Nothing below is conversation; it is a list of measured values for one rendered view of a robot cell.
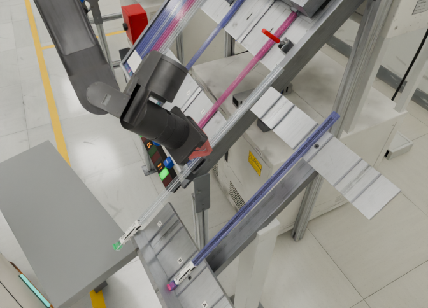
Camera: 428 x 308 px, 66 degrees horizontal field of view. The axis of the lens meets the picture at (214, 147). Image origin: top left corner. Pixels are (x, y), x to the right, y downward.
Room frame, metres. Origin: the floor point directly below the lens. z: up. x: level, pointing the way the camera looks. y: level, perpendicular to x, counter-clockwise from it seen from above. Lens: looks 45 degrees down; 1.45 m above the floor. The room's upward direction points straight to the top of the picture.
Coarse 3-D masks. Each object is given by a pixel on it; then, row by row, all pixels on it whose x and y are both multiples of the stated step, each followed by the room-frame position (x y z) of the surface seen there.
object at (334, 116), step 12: (324, 120) 0.48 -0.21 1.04; (336, 120) 0.48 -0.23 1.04; (324, 132) 0.46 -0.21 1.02; (312, 144) 0.45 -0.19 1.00; (300, 156) 0.44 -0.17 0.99; (288, 168) 0.42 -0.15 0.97; (276, 180) 0.41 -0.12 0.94; (264, 192) 0.39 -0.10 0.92; (252, 204) 0.38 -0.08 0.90; (240, 216) 0.37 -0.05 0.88; (228, 228) 0.35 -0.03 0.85; (216, 240) 0.34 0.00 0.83; (204, 252) 0.33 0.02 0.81
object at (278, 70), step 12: (276, 72) 0.53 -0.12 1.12; (264, 84) 0.52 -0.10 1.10; (252, 96) 0.51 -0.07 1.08; (240, 108) 0.49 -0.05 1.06; (228, 120) 0.48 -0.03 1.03; (216, 132) 0.47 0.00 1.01; (204, 156) 0.45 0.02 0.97; (192, 168) 0.43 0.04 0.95; (180, 180) 0.42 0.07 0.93; (168, 192) 0.40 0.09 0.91; (156, 204) 0.39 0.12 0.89; (144, 216) 0.38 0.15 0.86
